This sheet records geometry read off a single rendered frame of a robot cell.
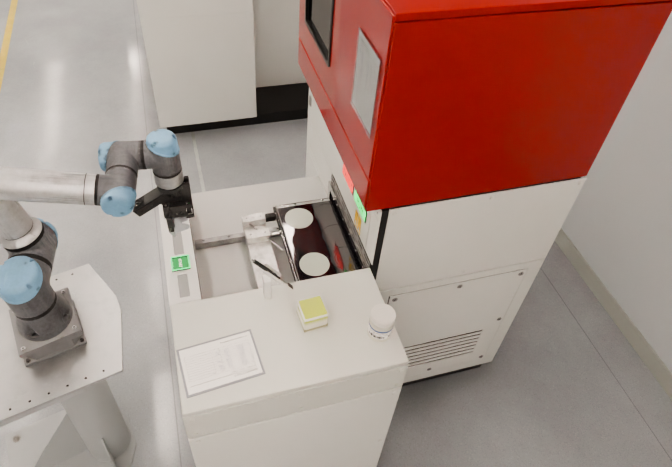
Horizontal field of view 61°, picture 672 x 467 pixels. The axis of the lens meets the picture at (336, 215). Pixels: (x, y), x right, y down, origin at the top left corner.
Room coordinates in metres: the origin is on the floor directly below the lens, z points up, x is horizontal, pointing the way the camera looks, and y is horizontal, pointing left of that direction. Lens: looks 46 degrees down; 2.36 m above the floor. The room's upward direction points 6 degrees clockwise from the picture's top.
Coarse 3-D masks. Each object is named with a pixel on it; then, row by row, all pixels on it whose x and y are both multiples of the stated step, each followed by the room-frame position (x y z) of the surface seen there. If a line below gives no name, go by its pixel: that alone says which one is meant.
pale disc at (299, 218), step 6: (294, 210) 1.44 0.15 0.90; (300, 210) 1.44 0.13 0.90; (306, 210) 1.44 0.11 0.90; (288, 216) 1.41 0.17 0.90; (294, 216) 1.41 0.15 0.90; (300, 216) 1.41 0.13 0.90; (306, 216) 1.41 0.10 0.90; (312, 216) 1.42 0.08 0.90; (288, 222) 1.38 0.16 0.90; (294, 222) 1.38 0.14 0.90; (300, 222) 1.38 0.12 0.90; (306, 222) 1.39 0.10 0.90
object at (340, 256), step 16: (288, 208) 1.45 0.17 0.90; (304, 208) 1.45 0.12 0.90; (320, 208) 1.46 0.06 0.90; (336, 208) 1.47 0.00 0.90; (320, 224) 1.38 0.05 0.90; (336, 224) 1.39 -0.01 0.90; (288, 240) 1.29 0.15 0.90; (304, 240) 1.30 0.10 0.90; (320, 240) 1.31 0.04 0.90; (336, 240) 1.31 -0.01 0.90; (336, 256) 1.24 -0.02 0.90; (352, 256) 1.25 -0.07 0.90; (336, 272) 1.17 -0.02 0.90
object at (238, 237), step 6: (270, 228) 1.38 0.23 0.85; (276, 228) 1.39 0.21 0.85; (234, 234) 1.34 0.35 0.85; (240, 234) 1.34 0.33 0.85; (198, 240) 1.29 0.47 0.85; (204, 240) 1.30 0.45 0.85; (210, 240) 1.30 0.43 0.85; (216, 240) 1.30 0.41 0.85; (222, 240) 1.31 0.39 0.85; (228, 240) 1.32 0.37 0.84; (234, 240) 1.32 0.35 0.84; (240, 240) 1.33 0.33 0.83; (198, 246) 1.28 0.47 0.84; (204, 246) 1.29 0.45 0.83; (210, 246) 1.29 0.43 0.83
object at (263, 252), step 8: (264, 224) 1.37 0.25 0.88; (248, 248) 1.26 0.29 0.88; (256, 248) 1.26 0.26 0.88; (264, 248) 1.26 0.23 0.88; (272, 248) 1.27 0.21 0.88; (256, 256) 1.22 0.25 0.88; (264, 256) 1.23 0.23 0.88; (272, 256) 1.23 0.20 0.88; (272, 264) 1.20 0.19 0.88; (256, 272) 1.16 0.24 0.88; (256, 280) 1.12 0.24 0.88; (272, 280) 1.13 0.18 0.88
